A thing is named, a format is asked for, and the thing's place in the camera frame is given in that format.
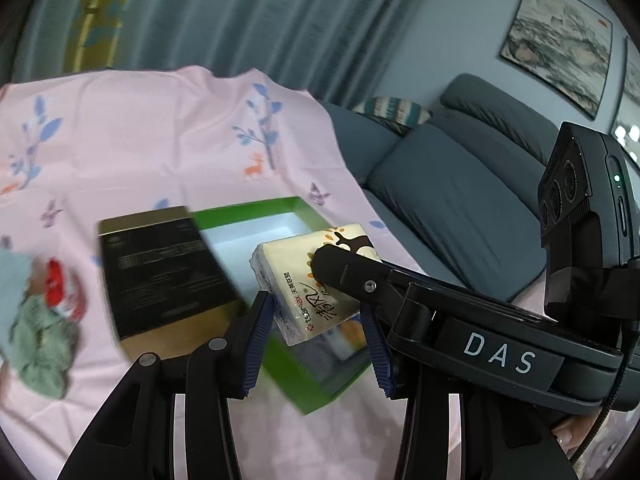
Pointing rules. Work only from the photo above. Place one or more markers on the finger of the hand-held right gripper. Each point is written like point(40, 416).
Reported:
point(350, 272)

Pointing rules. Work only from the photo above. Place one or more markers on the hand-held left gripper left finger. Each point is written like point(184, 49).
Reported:
point(255, 345)

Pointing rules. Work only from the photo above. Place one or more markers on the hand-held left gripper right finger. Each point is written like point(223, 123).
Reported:
point(377, 355)

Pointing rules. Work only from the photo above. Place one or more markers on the yellow tissue pack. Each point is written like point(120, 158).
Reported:
point(290, 280)

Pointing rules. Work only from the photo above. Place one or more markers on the green box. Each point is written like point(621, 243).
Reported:
point(310, 390)

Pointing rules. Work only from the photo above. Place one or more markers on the green towel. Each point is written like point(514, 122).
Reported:
point(42, 350)

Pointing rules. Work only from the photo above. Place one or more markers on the person's right hand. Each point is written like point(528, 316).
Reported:
point(572, 427)

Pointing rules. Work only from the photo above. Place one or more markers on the black box lid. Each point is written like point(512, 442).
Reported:
point(160, 280)

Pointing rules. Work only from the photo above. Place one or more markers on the grey sofa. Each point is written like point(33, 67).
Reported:
point(450, 185)

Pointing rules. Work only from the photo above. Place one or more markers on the striped pillow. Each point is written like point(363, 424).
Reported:
point(395, 112)

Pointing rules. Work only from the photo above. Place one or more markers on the red cloth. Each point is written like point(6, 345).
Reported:
point(54, 280)

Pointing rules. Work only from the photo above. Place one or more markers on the blue plush toy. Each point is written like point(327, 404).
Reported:
point(12, 285)

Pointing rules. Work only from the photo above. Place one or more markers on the framed picture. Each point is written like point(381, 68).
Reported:
point(631, 110)

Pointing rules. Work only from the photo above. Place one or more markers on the grey blue curtain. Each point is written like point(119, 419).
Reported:
point(225, 20)

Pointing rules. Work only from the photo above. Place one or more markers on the framed landscape painting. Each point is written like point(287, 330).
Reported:
point(560, 45)

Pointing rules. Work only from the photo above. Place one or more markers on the yellow patterned curtain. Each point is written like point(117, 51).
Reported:
point(100, 20)

